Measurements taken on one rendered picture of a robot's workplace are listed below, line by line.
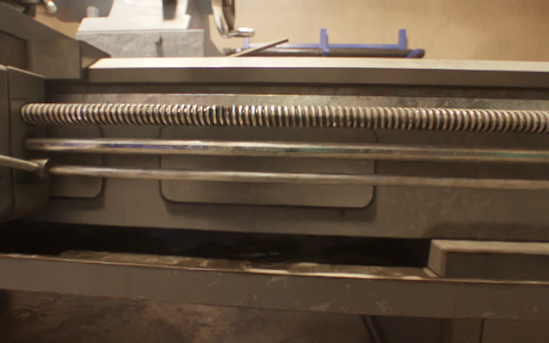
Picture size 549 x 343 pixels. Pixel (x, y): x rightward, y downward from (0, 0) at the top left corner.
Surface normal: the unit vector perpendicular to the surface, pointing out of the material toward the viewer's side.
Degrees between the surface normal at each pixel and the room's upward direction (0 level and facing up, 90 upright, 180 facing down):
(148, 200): 90
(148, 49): 90
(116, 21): 62
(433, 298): 90
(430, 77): 90
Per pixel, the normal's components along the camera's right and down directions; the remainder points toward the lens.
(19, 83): 1.00, 0.03
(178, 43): -0.07, 0.08
